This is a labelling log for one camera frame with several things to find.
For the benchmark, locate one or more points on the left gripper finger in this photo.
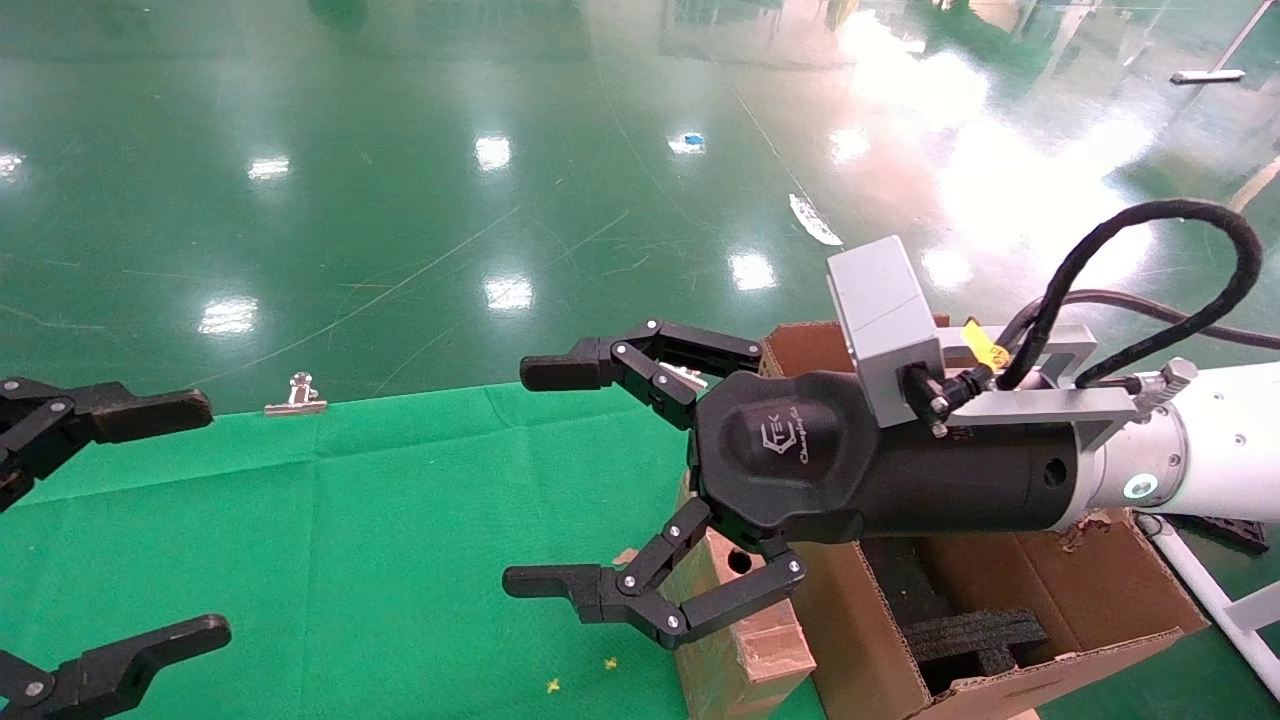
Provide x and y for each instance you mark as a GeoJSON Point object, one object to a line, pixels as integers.
{"type": "Point", "coordinates": [150, 410]}
{"type": "Point", "coordinates": [120, 665]}

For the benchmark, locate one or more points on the white floor tape scrap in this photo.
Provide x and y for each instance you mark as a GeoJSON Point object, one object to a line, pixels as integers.
{"type": "Point", "coordinates": [815, 220]}

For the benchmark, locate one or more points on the large green table cloth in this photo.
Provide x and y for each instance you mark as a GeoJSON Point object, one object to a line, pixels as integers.
{"type": "Point", "coordinates": [400, 550]}

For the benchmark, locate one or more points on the grey metal camera bracket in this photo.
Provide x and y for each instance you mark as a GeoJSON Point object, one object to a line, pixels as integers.
{"type": "Point", "coordinates": [1040, 405]}

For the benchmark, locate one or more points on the black foam block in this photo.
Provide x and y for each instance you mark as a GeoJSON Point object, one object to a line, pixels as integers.
{"type": "Point", "coordinates": [975, 640]}

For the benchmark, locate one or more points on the large open cardboard carton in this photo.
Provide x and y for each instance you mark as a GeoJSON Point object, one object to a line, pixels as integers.
{"type": "Point", "coordinates": [1100, 590]}

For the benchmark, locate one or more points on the white bar with pole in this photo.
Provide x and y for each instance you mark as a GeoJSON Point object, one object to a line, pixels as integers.
{"type": "Point", "coordinates": [1205, 76]}

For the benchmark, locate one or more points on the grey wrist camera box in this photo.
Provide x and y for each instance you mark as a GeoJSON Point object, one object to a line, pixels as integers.
{"type": "Point", "coordinates": [885, 310]}

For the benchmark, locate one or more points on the black perforated plastic tray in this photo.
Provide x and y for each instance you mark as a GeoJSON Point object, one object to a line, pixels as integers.
{"type": "Point", "coordinates": [1235, 532]}

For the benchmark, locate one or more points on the white pipe frame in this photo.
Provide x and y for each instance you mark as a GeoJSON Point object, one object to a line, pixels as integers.
{"type": "Point", "coordinates": [1200, 590]}

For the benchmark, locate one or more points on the blue white floor scrap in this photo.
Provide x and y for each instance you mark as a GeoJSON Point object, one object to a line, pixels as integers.
{"type": "Point", "coordinates": [687, 143]}

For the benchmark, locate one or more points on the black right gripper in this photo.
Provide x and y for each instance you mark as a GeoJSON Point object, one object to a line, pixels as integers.
{"type": "Point", "coordinates": [800, 460]}

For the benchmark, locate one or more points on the small cardboard box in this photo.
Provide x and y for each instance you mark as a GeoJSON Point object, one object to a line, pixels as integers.
{"type": "Point", "coordinates": [745, 650]}

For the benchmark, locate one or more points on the silver binder clip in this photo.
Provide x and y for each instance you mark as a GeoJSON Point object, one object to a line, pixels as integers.
{"type": "Point", "coordinates": [296, 406]}
{"type": "Point", "coordinates": [683, 378]}

